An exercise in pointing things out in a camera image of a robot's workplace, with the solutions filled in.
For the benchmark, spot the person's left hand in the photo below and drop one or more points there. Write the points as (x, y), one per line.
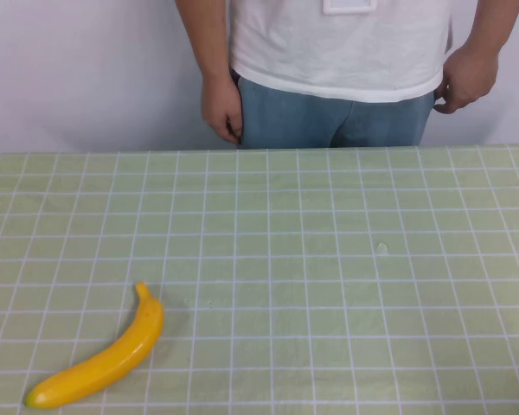
(469, 78)

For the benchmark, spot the person's right hand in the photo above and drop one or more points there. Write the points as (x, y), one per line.
(220, 108)

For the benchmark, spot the yellow plastic banana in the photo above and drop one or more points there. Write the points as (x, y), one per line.
(125, 346)

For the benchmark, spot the person's right forearm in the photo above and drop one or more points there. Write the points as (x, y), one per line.
(203, 34)

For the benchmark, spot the person's left forearm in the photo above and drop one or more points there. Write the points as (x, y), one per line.
(484, 21)

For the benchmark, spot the blue jeans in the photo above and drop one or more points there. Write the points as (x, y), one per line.
(294, 121)

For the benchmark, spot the white t-shirt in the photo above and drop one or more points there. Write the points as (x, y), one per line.
(337, 47)

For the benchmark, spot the white badge holder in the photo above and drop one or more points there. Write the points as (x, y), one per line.
(350, 5)

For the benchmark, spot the green grid tablecloth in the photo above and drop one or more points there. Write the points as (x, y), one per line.
(285, 259)

